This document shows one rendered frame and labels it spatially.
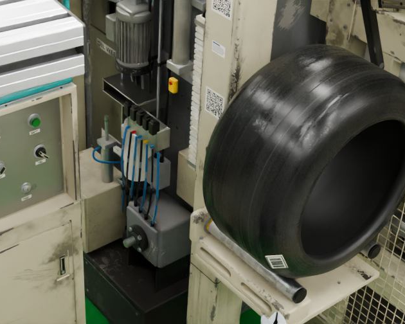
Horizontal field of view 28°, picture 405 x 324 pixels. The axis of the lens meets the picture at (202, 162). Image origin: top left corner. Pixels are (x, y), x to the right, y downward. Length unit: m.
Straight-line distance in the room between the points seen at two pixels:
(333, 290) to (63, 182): 0.80
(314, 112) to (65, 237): 0.90
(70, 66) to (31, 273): 1.71
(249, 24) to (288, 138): 0.36
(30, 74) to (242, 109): 1.21
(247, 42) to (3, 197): 0.76
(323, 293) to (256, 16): 0.75
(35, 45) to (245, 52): 1.40
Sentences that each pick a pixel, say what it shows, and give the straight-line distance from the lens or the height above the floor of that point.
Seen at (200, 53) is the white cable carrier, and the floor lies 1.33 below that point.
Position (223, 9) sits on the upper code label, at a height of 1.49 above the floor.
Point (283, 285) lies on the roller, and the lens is 2.04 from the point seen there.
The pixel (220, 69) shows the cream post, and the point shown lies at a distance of 2.05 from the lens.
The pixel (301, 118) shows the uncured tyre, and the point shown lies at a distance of 1.75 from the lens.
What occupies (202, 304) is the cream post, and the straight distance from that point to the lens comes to 2.56.
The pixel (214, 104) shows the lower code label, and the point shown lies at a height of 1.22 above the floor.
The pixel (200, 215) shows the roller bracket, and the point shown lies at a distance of 2.16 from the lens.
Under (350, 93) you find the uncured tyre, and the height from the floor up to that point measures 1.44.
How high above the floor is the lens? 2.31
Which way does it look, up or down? 35 degrees down
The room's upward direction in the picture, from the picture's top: 4 degrees clockwise
